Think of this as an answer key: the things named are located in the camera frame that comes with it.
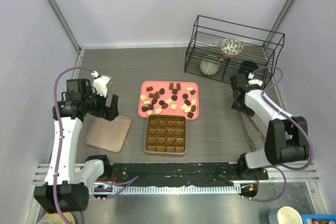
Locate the blue box corner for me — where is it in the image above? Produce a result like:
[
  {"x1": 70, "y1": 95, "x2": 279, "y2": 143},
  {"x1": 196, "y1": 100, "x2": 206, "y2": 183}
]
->
[{"x1": 301, "y1": 214, "x2": 336, "y2": 224}]

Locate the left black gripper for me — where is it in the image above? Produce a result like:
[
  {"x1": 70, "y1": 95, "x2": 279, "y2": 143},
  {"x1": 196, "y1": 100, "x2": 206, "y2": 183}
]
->
[{"x1": 82, "y1": 86, "x2": 119, "y2": 121}]

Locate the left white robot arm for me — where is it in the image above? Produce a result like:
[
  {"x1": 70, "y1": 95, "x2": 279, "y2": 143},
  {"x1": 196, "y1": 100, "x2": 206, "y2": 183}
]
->
[{"x1": 34, "y1": 75, "x2": 119, "y2": 214}]

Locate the floral ceramic bowl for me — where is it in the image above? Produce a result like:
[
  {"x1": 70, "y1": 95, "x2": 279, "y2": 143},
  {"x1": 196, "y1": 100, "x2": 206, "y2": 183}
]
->
[{"x1": 219, "y1": 38, "x2": 244, "y2": 58}]

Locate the white oval chocolate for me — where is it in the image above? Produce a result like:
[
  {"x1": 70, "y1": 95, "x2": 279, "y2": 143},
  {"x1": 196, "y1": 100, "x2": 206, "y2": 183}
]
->
[{"x1": 155, "y1": 108, "x2": 162, "y2": 114}]

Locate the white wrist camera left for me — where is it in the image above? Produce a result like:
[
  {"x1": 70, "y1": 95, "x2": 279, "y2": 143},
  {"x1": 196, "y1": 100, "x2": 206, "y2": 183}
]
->
[{"x1": 91, "y1": 71, "x2": 111, "y2": 98}]

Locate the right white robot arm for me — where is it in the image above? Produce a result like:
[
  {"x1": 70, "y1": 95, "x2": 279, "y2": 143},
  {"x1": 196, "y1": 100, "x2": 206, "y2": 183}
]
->
[{"x1": 138, "y1": 72, "x2": 313, "y2": 179}]

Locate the beige plate bottom left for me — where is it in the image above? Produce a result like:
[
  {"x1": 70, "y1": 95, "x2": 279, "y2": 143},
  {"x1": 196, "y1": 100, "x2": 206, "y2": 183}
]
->
[{"x1": 37, "y1": 212, "x2": 76, "y2": 224}]

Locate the dark green mug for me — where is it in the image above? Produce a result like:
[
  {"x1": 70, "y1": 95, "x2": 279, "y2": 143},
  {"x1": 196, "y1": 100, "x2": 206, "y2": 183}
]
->
[{"x1": 239, "y1": 60, "x2": 258, "y2": 73}]

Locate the brown leaf chocolate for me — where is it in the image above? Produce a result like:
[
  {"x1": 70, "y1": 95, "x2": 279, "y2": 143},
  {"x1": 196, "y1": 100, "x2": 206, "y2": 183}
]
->
[{"x1": 162, "y1": 103, "x2": 169, "y2": 109}]

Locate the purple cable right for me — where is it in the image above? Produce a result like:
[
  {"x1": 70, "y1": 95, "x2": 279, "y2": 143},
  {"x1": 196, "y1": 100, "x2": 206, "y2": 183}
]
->
[{"x1": 240, "y1": 66, "x2": 315, "y2": 201}]

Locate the pink plastic tray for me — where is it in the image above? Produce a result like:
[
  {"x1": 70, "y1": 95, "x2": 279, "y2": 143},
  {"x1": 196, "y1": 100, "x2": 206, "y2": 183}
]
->
[{"x1": 138, "y1": 81, "x2": 200, "y2": 120}]

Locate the white bowl bottom right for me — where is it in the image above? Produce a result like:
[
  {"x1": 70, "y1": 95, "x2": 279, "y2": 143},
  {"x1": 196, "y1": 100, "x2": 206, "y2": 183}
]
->
[{"x1": 269, "y1": 206, "x2": 303, "y2": 224}]

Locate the gold chocolate box with tray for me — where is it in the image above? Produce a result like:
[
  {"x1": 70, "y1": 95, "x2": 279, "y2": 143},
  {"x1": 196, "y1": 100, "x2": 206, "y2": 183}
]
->
[{"x1": 144, "y1": 115, "x2": 186, "y2": 155}]

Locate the black wire rack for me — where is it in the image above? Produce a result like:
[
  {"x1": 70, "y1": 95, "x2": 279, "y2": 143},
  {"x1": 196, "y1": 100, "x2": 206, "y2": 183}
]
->
[{"x1": 184, "y1": 15, "x2": 285, "y2": 86}]

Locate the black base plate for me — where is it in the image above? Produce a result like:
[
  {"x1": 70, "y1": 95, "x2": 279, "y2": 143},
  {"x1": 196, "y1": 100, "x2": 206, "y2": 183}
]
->
[{"x1": 111, "y1": 162, "x2": 269, "y2": 187}]

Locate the rose gold tin lid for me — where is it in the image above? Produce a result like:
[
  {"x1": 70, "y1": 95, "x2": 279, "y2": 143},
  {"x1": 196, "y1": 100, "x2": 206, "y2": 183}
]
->
[{"x1": 86, "y1": 115, "x2": 132, "y2": 153}]

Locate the striped ceramic cup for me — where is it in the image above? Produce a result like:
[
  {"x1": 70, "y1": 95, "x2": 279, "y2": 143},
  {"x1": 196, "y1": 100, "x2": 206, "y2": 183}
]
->
[{"x1": 200, "y1": 55, "x2": 224, "y2": 76}]

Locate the purple cable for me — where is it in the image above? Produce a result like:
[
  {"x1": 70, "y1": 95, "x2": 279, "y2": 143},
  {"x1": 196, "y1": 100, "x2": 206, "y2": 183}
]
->
[
  {"x1": 52, "y1": 66, "x2": 139, "y2": 224},
  {"x1": 240, "y1": 66, "x2": 315, "y2": 201}
]

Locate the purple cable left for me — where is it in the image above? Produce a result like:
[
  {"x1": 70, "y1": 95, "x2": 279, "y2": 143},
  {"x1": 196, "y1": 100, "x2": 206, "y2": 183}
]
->
[{"x1": 52, "y1": 66, "x2": 139, "y2": 224}]

